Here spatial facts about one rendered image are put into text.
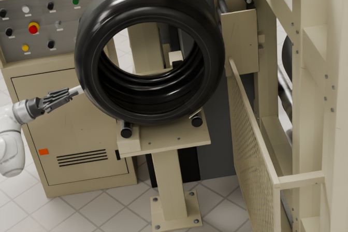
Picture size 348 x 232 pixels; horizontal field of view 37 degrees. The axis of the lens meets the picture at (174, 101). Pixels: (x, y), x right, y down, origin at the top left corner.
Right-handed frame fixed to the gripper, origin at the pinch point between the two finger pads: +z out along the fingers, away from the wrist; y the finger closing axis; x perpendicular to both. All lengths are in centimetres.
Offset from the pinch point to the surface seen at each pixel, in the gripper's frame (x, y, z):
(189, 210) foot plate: 111, 32, 9
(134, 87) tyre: 16.2, 14.5, 17.0
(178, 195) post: 93, 27, 8
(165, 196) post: 91, 27, 2
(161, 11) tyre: -22, -11, 43
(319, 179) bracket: 28, -59, 71
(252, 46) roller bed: 21, 19, 70
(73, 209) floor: 95, 48, -56
